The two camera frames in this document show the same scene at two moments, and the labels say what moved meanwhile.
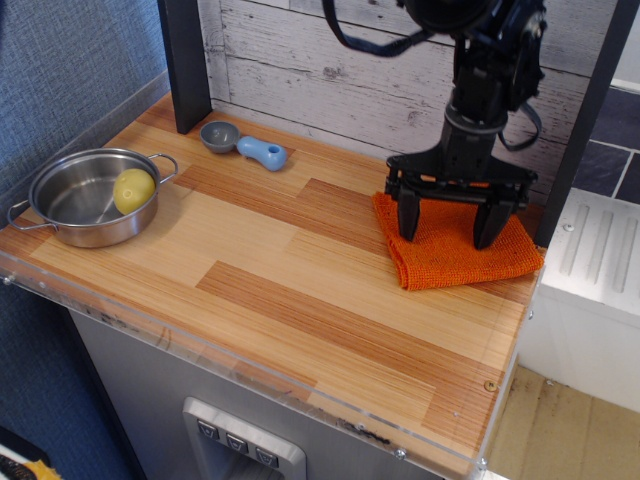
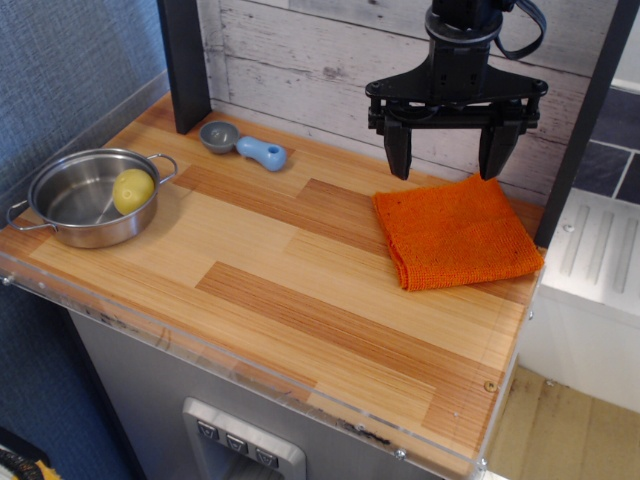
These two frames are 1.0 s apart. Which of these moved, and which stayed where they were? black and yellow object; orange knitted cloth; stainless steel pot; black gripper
Moved: black gripper
Stayed: black and yellow object; orange knitted cloth; stainless steel pot
